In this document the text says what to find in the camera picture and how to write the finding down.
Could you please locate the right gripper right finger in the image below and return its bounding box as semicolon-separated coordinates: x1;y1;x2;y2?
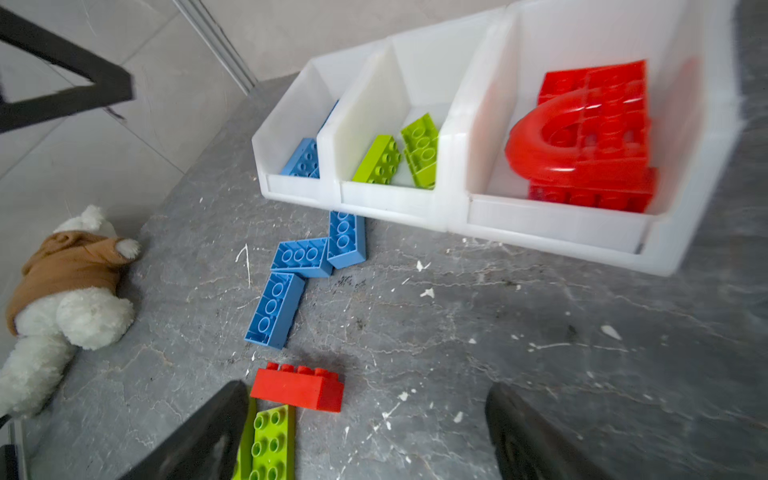
485;383;612;479

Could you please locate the white storage bin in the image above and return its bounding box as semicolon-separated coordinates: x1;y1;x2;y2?
440;1;743;276
252;41;380;209
318;7;505;231

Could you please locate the blue lego brick long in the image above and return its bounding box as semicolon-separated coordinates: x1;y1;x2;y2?
270;237;334;279

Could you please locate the green lego brick long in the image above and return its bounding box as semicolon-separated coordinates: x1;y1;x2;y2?
352;135;402;185

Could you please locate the right white storage bin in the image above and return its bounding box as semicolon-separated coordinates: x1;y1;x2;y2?
440;1;743;276

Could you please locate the blue lego brick top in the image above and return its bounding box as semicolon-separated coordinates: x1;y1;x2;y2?
328;211;367;269

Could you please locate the red lego brick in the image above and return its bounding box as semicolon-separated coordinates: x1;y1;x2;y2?
537;60;646;105
250;362;344;413
528;168;657;213

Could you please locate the white brown plush toy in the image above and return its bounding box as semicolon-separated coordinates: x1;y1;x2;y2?
1;205;141;418

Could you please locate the red horseshoe magnet toy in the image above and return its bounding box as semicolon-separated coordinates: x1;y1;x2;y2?
505;89;652;187

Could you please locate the middle white storage bin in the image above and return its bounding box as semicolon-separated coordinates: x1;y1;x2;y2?
318;7;505;231

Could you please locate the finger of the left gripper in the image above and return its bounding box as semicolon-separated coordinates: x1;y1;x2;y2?
0;5;135;134

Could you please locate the left white storage bin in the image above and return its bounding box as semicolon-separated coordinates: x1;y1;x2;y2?
252;41;380;209

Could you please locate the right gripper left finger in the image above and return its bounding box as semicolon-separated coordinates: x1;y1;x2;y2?
122;380;248;480

